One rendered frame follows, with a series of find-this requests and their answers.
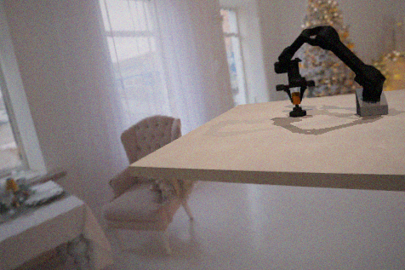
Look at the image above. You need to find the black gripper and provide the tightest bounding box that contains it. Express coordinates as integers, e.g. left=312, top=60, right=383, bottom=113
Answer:
left=277, top=72, right=315, bottom=103

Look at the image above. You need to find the orange knob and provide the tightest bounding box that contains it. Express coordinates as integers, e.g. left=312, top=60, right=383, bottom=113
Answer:
left=291, top=92, right=300, bottom=105

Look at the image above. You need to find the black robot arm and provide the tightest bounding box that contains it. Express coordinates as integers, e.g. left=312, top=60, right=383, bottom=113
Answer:
left=273, top=25, right=385, bottom=102

